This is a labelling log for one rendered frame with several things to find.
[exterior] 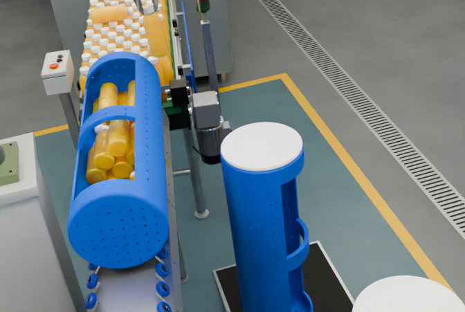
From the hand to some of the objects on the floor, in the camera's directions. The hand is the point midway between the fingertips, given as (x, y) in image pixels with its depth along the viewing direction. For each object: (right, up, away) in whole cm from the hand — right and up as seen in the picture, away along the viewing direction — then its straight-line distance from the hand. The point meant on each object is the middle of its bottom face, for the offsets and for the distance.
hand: (148, 9), depth 245 cm
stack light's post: (+30, -86, +117) cm, 148 cm away
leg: (+6, -115, +78) cm, 139 cm away
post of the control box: (-32, -105, +100) cm, 148 cm away
